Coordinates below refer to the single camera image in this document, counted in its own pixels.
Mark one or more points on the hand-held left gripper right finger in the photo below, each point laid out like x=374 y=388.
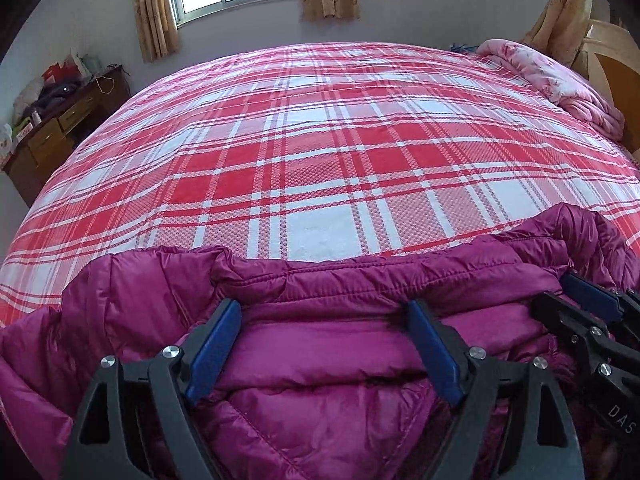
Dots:
x=435 y=355

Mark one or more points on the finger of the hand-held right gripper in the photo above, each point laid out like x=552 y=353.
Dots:
x=565 y=315
x=587 y=290

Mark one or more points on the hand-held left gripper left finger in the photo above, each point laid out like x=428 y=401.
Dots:
x=215 y=355

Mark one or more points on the magenta quilted puffer jacket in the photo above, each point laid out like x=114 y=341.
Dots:
x=325 y=285

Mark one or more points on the purple clothes pile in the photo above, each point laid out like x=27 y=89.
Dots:
x=57 y=92

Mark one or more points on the pink folded quilt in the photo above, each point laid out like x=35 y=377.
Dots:
x=550 y=80

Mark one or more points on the bed with red plaid sheet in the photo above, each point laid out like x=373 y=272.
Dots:
x=320 y=160

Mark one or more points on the wooden bed headboard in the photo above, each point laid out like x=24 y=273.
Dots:
x=615 y=70

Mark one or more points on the brown wooden desk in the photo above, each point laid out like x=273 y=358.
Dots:
x=45 y=145

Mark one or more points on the small blue cloth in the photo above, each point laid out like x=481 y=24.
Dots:
x=462 y=49

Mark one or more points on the long yellow patterned curtain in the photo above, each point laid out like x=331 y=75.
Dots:
x=565 y=10

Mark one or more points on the green box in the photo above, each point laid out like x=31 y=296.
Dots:
x=22 y=130

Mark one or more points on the white plastic bag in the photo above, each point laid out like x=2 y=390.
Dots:
x=5 y=142

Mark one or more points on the beige bundled cloth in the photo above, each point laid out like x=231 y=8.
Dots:
x=27 y=97

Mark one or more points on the white paper bag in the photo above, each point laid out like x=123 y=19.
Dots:
x=82 y=62

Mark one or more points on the red paper bag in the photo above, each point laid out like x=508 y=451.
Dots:
x=57 y=69

